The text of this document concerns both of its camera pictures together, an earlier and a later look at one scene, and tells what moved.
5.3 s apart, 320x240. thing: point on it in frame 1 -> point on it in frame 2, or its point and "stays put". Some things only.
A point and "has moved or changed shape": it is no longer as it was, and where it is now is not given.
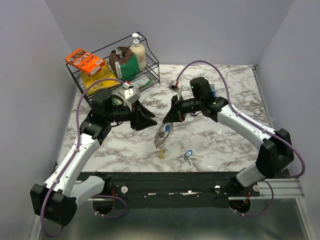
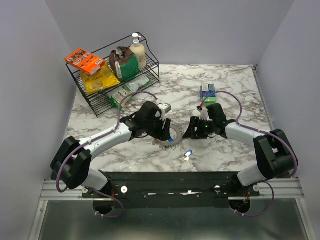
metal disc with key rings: [162, 137] has moved or changed shape
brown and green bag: [124, 63] stays put
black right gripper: [172, 116] -> [195, 121]
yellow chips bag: [105, 72] stays put
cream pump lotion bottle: [139, 50] stays put
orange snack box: [87, 62] stays put
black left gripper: [137, 122] -> [163, 134]
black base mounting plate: [170, 190] stays put
